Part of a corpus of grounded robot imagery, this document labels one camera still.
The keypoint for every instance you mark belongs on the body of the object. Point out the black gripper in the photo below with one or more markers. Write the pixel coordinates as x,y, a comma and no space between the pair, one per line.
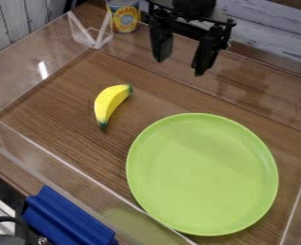
193,18

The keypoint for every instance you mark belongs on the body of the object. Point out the yellow toy banana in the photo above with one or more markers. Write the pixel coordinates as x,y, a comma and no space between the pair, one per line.
108,101

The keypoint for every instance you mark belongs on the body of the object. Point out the green round plate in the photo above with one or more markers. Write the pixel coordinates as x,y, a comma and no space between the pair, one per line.
202,174

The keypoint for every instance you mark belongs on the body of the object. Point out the yellow labelled tin can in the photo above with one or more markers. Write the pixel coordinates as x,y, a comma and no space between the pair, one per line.
126,15

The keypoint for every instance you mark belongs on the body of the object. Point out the clear acrylic enclosure wall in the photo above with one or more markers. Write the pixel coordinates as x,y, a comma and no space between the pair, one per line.
52,145

